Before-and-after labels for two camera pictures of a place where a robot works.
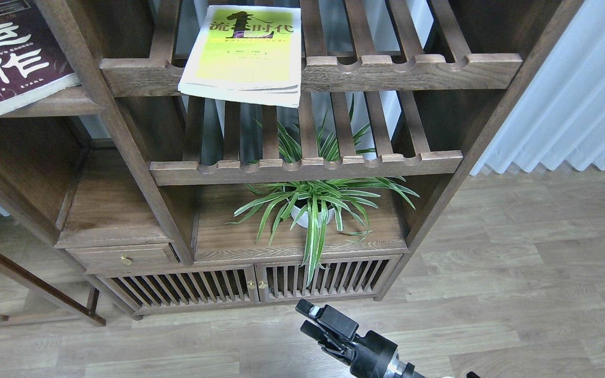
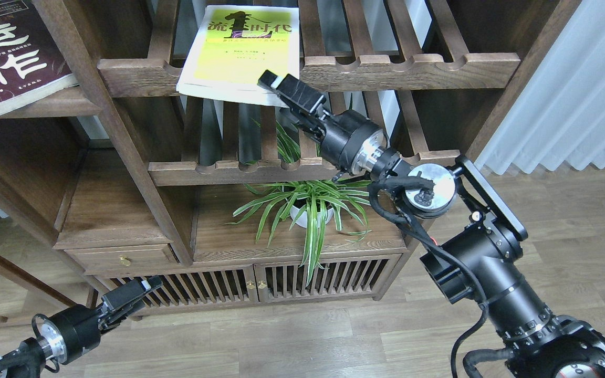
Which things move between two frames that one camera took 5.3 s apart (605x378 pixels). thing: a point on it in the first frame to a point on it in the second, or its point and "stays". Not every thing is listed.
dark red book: [13, 59] stays
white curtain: [584, 109] stays
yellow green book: [249, 54] stays
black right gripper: [372, 356] to [350, 139]
